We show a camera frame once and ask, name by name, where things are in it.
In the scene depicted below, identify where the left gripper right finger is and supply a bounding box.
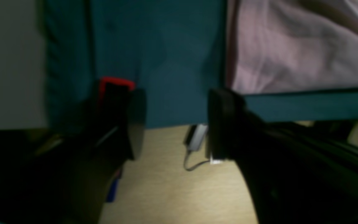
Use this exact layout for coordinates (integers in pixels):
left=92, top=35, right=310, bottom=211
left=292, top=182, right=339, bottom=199
left=207, top=88, right=358, bottom=224

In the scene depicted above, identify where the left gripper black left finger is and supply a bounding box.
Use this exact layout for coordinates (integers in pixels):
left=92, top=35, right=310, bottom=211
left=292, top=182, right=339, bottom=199
left=0, top=89, right=147, bottom=224

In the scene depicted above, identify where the pink T-shirt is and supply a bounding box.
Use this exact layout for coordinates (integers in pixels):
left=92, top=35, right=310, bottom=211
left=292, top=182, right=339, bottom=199
left=225, top=0, right=358, bottom=95

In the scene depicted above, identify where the blue black clamp top right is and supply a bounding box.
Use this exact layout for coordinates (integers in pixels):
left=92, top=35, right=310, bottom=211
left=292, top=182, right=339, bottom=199
left=106, top=178, right=120, bottom=203

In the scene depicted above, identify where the orange black clamp top right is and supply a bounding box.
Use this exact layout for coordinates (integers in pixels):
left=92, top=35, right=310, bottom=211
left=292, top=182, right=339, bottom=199
left=98, top=77, right=135, bottom=110

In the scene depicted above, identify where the teal table cloth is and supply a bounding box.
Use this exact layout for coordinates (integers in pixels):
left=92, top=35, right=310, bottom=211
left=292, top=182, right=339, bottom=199
left=42, top=0, right=358, bottom=133

